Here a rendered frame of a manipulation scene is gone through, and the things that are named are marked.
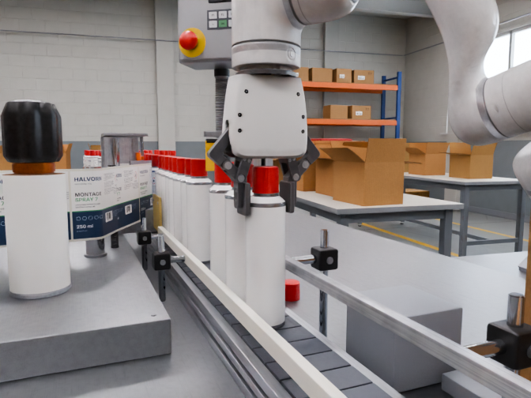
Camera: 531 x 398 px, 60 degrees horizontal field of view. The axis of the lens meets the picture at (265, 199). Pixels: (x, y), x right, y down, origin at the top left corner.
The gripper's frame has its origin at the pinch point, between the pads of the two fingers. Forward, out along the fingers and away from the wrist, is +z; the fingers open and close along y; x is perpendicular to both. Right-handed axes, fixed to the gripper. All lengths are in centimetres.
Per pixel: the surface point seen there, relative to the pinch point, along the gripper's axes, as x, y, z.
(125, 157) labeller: -75, 10, -4
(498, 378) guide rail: 32.7, -3.0, 8.4
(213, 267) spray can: -17.0, 2.0, 12.9
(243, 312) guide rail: 3.6, 4.2, 13.0
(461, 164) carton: -307, -348, 11
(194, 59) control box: -44, -2, -25
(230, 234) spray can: -7.8, 2.1, 5.9
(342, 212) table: -153, -108, 28
